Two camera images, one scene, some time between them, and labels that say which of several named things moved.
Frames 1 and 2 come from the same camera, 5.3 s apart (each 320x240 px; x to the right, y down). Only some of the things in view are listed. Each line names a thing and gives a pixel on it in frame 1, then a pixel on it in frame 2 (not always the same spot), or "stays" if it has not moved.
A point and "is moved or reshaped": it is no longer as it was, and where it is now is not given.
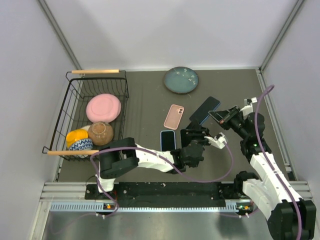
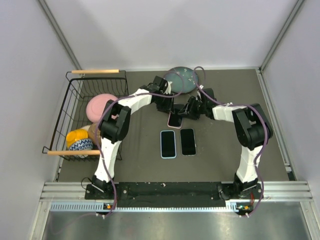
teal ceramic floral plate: (181, 79) stays
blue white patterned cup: (83, 144) stays
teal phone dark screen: (185, 137) stays
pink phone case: (174, 116) is moved or reshaped
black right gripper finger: (220, 115) → (185, 109)
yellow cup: (75, 135) stays
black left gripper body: (199, 136) → (163, 103)
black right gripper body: (233, 119) → (196, 108)
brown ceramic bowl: (101, 133) stays
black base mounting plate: (169, 191) stays
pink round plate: (103, 108) stays
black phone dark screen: (168, 141) stays
